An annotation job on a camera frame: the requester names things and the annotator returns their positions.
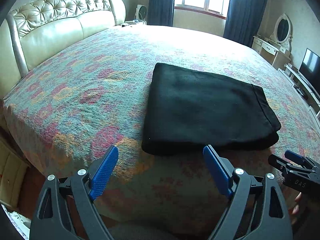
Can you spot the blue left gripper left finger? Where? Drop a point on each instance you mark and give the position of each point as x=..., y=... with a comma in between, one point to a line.
x=100, y=171

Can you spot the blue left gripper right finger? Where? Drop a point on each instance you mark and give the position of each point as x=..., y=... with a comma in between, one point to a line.
x=219, y=171

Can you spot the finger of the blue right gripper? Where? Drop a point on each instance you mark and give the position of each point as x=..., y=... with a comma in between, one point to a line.
x=293, y=156
x=278, y=163

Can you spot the black pants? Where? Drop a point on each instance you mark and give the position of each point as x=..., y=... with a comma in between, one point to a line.
x=188, y=110

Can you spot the person's right hand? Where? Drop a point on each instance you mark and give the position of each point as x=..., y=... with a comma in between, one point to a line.
x=295, y=211

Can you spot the white tv stand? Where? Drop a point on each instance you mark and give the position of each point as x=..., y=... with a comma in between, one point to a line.
x=303, y=89

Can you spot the cream bedside nightstand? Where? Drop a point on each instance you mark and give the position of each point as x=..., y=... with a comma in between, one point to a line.
x=13, y=166

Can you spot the floral bed cover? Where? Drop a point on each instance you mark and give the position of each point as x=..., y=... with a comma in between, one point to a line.
x=67, y=111

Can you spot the black flat television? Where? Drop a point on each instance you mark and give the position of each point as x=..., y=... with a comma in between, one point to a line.
x=310, y=69

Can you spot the white dressing table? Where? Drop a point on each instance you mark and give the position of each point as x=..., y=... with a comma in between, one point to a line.
x=275, y=54

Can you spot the oval vanity mirror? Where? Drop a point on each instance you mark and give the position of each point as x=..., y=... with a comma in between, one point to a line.
x=282, y=34

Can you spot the cream tufted headboard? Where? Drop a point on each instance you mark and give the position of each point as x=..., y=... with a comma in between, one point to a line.
x=36, y=31

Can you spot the dark blue right curtain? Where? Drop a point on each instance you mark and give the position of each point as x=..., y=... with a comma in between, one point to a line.
x=243, y=20

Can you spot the dark blue curtain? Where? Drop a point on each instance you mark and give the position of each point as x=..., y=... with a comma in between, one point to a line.
x=161, y=12
x=243, y=20

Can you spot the white fan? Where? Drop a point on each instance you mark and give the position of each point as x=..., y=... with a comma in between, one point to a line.
x=141, y=12

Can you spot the dark blue left curtain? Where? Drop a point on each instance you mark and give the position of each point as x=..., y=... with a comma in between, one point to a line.
x=161, y=12

